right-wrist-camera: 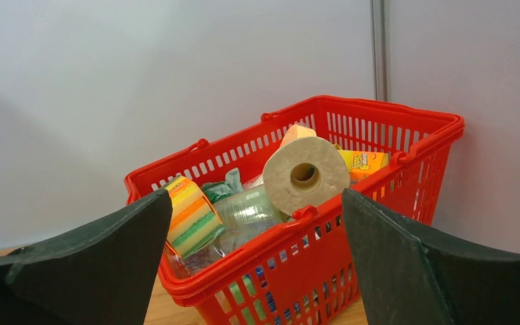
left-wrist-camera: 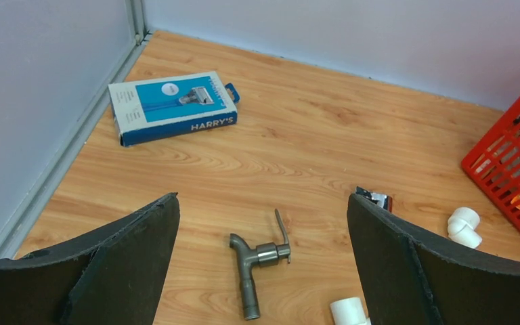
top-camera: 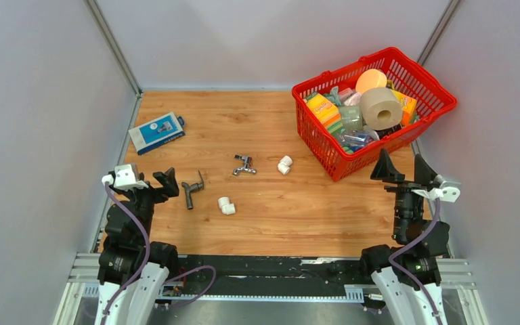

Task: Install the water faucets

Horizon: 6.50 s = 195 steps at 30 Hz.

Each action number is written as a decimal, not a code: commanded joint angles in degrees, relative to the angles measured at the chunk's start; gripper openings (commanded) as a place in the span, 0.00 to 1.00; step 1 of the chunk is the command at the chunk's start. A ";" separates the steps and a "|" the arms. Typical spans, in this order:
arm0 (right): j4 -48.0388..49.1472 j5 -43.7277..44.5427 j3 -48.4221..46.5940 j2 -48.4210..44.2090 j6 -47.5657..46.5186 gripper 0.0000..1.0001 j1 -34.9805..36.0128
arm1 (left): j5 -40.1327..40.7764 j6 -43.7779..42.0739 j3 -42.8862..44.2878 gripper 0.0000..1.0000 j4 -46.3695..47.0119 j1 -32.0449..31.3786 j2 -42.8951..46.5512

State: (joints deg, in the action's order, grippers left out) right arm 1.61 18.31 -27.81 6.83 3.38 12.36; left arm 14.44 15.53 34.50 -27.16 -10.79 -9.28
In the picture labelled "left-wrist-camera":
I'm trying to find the white PVC elbow fitting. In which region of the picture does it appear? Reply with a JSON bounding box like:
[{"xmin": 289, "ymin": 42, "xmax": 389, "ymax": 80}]
[{"xmin": 329, "ymin": 297, "xmax": 371, "ymax": 325}]

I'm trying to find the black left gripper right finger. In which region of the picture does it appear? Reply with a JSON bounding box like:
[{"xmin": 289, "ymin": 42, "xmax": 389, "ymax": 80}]
[{"xmin": 347, "ymin": 194, "xmax": 520, "ymax": 324}]

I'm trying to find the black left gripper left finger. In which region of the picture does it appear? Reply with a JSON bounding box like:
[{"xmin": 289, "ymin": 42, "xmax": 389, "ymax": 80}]
[{"xmin": 0, "ymin": 193, "xmax": 180, "ymax": 324}]

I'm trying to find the white PVC elbow on table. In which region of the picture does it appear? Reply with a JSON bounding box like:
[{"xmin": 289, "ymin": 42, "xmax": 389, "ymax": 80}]
[{"xmin": 447, "ymin": 207, "xmax": 483, "ymax": 249}]

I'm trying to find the blue Harry's razor box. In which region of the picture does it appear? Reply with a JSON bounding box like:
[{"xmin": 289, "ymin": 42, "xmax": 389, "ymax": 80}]
[{"xmin": 108, "ymin": 71, "xmax": 240, "ymax": 147}]

